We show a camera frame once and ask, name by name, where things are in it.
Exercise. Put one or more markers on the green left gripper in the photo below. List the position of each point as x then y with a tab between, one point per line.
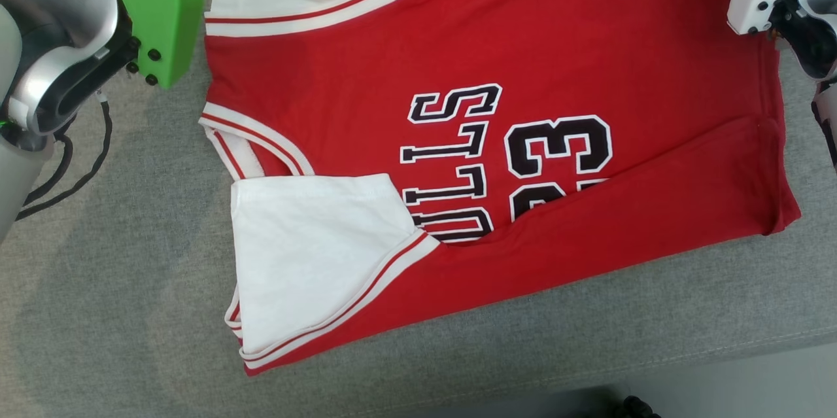
157	6

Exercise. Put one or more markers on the red Bulls 23 jersey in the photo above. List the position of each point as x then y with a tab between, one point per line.
556	52

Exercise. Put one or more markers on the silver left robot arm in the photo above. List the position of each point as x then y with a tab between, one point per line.
59	32

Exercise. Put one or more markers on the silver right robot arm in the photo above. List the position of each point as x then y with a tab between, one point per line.
817	25

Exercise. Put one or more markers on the grey fabric sofa cushion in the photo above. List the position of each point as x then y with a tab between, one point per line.
131	307

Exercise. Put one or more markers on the dark rounded floor object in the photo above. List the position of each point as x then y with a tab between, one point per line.
637	408

